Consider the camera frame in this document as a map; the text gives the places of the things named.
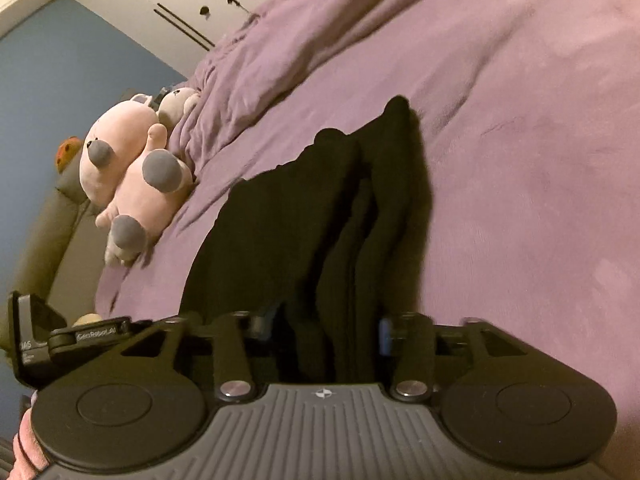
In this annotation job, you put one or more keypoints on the grey plush toy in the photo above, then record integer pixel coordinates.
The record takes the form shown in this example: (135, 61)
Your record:
(177, 105)

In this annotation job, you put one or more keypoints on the purple duvet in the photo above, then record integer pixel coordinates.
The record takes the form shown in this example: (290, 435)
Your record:
(280, 60)

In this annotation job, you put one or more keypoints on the white wardrobe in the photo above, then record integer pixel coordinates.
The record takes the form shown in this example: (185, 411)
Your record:
(150, 0)

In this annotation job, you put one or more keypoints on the pink plush toy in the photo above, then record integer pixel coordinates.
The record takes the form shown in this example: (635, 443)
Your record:
(130, 175)

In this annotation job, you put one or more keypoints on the person's left hand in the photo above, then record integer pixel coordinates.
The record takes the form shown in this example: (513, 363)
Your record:
(88, 320)

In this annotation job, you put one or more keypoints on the orange plush toy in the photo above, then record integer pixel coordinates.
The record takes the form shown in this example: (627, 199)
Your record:
(69, 152)

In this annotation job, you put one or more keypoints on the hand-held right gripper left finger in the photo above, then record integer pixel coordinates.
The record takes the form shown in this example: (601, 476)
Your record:
(265, 329)

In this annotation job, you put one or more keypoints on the olive padded headboard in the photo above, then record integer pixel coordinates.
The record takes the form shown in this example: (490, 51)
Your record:
(45, 250)

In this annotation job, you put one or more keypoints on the black garment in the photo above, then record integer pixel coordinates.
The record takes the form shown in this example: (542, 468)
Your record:
(310, 240)

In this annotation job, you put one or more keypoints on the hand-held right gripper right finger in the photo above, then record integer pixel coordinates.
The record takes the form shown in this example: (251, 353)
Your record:
(385, 337)

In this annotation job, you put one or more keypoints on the purple bed sheet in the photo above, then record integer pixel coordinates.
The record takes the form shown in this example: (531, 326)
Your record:
(525, 185)

